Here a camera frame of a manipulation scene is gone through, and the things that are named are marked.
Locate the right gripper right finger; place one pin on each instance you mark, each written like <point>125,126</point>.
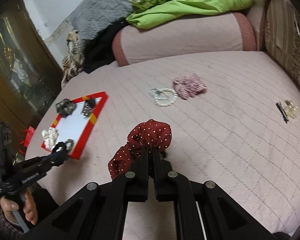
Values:
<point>203,210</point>

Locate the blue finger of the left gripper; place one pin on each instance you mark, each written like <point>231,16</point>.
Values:
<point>57,154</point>

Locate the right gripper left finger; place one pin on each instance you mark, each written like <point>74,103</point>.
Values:
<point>98,213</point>

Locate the white dotted scrunchie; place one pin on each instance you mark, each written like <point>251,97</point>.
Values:
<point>50,137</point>

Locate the grey metallic scrunchie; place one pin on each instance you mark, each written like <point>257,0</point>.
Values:
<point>65,107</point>

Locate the black claw hair clip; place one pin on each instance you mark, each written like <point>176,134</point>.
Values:
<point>88,107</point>

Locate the red polka dot scrunchie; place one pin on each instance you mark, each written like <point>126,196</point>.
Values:
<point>151,134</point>

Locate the red white checked scrunchie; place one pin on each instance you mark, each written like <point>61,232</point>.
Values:
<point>186,87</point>

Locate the person's left hand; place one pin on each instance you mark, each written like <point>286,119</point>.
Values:
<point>29,209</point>

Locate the red white shallow box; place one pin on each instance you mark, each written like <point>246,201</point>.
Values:
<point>77,127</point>

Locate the red gift bag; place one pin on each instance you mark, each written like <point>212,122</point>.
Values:
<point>26,136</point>

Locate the wooden glass door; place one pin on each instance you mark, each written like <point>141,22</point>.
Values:
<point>30,78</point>

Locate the leaf patterned cloth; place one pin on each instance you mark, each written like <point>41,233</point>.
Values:
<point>72,63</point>

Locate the pink quilted bed cover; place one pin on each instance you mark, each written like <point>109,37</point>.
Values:
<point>232,134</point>

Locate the black cloth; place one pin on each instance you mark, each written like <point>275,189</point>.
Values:
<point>98,52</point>

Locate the black flat hair clip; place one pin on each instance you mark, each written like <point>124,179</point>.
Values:
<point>283,112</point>

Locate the clear plastic hair clip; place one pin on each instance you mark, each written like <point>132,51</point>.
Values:
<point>290,109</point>

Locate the grey quilted pillow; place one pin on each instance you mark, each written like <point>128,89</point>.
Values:
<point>93,16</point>

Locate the pink quilted bolster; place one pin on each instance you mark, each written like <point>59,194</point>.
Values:
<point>187,35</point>

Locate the striped floral cushion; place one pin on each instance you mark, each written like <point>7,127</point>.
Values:
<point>282,36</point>

